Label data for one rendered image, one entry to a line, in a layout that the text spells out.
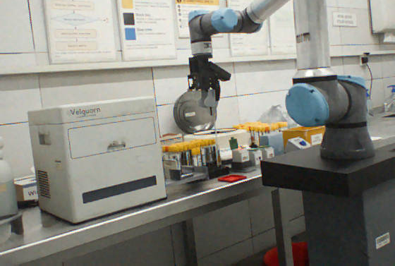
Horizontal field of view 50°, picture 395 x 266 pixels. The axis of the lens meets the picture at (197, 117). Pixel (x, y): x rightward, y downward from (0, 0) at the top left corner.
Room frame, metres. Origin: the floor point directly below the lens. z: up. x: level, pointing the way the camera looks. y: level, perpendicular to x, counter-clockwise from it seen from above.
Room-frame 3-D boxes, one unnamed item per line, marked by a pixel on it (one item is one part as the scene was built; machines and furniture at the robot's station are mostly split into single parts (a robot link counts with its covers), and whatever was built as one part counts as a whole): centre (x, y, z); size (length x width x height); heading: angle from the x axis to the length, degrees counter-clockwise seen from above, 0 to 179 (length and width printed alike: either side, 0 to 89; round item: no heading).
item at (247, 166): (1.49, -0.14, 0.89); 0.09 x 0.05 x 0.04; 40
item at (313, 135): (1.75, -0.43, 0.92); 0.13 x 0.13 x 0.10; 36
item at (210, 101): (1.46, -0.05, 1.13); 0.06 x 0.03 x 0.09; 129
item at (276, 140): (1.67, -0.28, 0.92); 0.10 x 0.07 x 0.10; 135
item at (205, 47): (1.48, -0.04, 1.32); 0.08 x 0.08 x 0.05
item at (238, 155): (1.49, -0.14, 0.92); 0.05 x 0.04 x 0.06; 40
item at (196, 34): (1.47, -0.04, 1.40); 0.09 x 0.08 x 0.11; 39
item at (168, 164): (1.55, 0.04, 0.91); 0.20 x 0.10 x 0.07; 128
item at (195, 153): (1.44, 0.00, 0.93); 0.17 x 0.09 x 0.11; 129
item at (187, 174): (1.27, 0.09, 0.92); 0.21 x 0.07 x 0.05; 128
